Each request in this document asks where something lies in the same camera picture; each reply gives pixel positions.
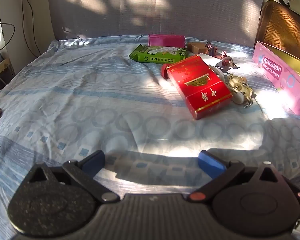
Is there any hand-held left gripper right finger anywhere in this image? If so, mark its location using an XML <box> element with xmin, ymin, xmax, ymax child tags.
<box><xmin>189</xmin><ymin>150</ymin><xmax>288</xmax><ymax>202</ymax></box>

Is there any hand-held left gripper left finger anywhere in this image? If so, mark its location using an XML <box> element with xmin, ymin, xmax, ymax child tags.
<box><xmin>24</xmin><ymin>150</ymin><xmax>120</xmax><ymax>202</ymax></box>

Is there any brass roller with white wheels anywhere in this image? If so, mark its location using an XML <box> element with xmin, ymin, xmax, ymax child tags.
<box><xmin>226</xmin><ymin>74</ymin><xmax>255</xmax><ymax>108</ymax></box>

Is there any red and gold box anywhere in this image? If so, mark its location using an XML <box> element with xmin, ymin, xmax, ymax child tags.
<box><xmin>166</xmin><ymin>54</ymin><xmax>233</xmax><ymax>120</ymax></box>

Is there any pink biscuit tin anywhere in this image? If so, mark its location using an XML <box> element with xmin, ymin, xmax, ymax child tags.
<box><xmin>252</xmin><ymin>41</ymin><xmax>300</xmax><ymax>118</ymax></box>

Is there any green wipes packet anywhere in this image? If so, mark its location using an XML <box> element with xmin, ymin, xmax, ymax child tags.
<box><xmin>129</xmin><ymin>44</ymin><xmax>190</xmax><ymax>63</ymax></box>

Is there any white flat box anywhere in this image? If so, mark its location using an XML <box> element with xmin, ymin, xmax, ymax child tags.
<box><xmin>196</xmin><ymin>52</ymin><xmax>224</xmax><ymax>67</ymax></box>

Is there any small brown gift box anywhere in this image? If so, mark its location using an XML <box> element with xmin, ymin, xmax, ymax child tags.
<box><xmin>187</xmin><ymin>42</ymin><xmax>208</xmax><ymax>53</ymax></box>

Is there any magenta pouch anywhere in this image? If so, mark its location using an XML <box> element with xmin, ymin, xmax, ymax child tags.
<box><xmin>148</xmin><ymin>34</ymin><xmax>186</xmax><ymax>48</ymax></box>

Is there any grey woven headboard panel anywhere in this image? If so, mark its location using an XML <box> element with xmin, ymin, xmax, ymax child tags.
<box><xmin>47</xmin><ymin>0</ymin><xmax>264</xmax><ymax>48</ymax></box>

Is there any black wall cable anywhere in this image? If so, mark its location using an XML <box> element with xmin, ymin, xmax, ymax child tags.
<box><xmin>15</xmin><ymin>0</ymin><xmax>44</xmax><ymax>58</ymax></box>

